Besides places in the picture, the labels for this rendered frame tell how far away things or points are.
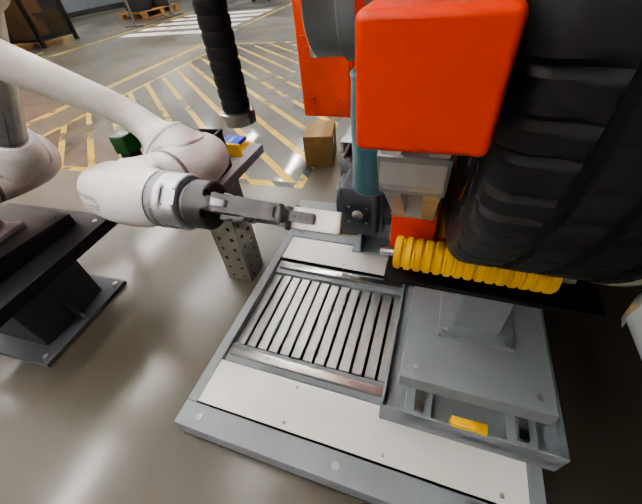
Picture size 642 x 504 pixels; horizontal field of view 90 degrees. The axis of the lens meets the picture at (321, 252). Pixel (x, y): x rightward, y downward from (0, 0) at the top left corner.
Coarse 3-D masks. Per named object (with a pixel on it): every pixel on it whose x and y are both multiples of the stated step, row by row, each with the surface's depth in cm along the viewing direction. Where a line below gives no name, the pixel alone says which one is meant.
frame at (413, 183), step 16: (384, 160) 29; (400, 160) 29; (416, 160) 28; (432, 160) 28; (448, 160) 27; (384, 176) 30; (400, 176) 30; (416, 176) 29; (432, 176) 29; (448, 176) 29; (384, 192) 35; (400, 192) 33; (416, 192) 32; (432, 192) 31; (400, 208) 44; (416, 208) 48; (432, 208) 40
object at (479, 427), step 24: (408, 288) 96; (408, 312) 90; (384, 384) 74; (384, 408) 71; (408, 408) 70; (432, 408) 71; (456, 408) 71; (480, 408) 71; (432, 432) 72; (456, 432) 68; (480, 432) 65; (504, 432) 66; (528, 432) 64; (552, 432) 66; (528, 456) 65; (552, 456) 62
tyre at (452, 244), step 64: (576, 0) 15; (640, 0) 14; (576, 64) 16; (640, 64) 16; (512, 128) 20; (576, 128) 18; (640, 128) 17; (448, 192) 60; (512, 192) 22; (576, 192) 22; (640, 192) 20; (512, 256) 30; (576, 256) 29; (640, 256) 25
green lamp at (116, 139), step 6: (120, 132) 68; (126, 132) 68; (108, 138) 68; (114, 138) 67; (120, 138) 66; (126, 138) 67; (132, 138) 69; (114, 144) 68; (120, 144) 67; (126, 144) 68; (132, 144) 69; (138, 144) 70; (120, 150) 69; (126, 150) 68; (132, 150) 69
